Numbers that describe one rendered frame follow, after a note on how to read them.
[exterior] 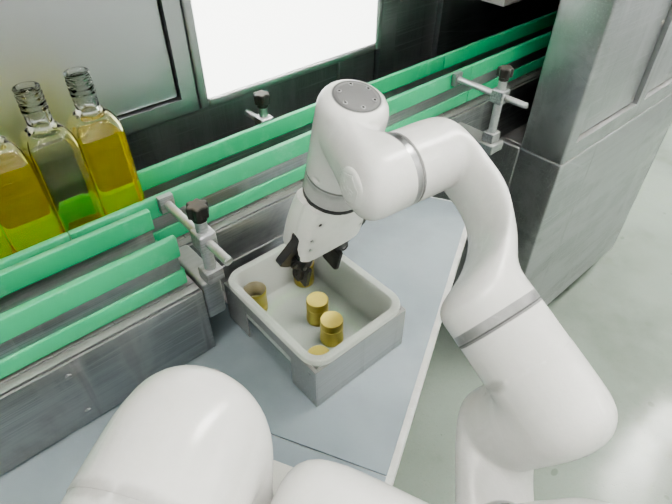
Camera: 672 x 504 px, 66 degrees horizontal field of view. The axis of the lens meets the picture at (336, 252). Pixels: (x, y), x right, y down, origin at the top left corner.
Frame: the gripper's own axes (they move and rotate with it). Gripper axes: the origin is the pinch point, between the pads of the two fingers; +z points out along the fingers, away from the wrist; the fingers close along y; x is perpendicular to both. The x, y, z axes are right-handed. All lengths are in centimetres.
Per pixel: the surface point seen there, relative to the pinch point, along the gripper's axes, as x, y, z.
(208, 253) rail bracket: -7.4, 12.9, -3.1
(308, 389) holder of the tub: 12.1, 9.4, 8.4
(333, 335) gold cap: 8.0, 1.9, 7.2
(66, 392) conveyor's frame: -4.5, 34.8, 6.8
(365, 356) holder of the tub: 13.2, 0.2, 7.0
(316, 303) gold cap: 2.4, 0.9, 6.9
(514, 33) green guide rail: -29, -82, 1
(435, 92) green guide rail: -20.2, -45.2, -0.1
